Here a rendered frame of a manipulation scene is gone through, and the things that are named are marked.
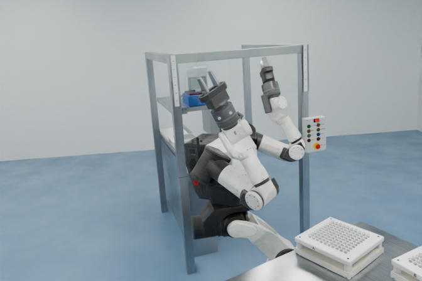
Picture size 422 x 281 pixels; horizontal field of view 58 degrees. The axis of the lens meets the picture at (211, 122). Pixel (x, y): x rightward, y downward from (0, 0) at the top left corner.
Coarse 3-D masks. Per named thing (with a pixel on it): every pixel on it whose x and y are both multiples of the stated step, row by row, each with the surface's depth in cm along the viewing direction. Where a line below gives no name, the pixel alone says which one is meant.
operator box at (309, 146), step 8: (304, 120) 282; (312, 120) 281; (320, 120) 283; (304, 128) 284; (312, 128) 282; (320, 128) 284; (304, 136) 285; (312, 136) 284; (320, 136) 286; (312, 144) 285; (320, 144) 287
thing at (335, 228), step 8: (320, 232) 153; (328, 232) 152; (336, 232) 153; (344, 232) 152; (352, 232) 151; (328, 240) 147; (336, 240) 148; (344, 240) 146; (352, 240) 145; (344, 248) 141
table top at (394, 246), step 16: (368, 224) 173; (384, 240) 159; (400, 240) 158; (288, 256) 152; (384, 256) 148; (256, 272) 143; (272, 272) 143; (288, 272) 142; (304, 272) 141; (320, 272) 141; (368, 272) 139; (384, 272) 138
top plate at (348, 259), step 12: (312, 228) 158; (360, 228) 155; (300, 240) 150; (312, 240) 149; (372, 240) 146; (324, 252) 142; (336, 252) 140; (348, 252) 140; (360, 252) 139; (348, 264) 134
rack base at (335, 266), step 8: (296, 248) 153; (304, 248) 152; (376, 248) 149; (304, 256) 150; (312, 256) 147; (320, 256) 146; (368, 256) 144; (376, 256) 146; (320, 264) 144; (328, 264) 141; (336, 264) 141; (360, 264) 140; (368, 264) 143; (336, 272) 139; (344, 272) 136; (352, 272) 136
